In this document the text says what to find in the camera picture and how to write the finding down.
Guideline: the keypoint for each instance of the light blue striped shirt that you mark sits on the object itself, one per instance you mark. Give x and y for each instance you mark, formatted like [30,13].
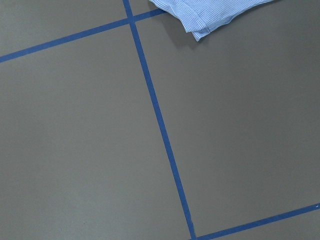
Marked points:
[201,17]

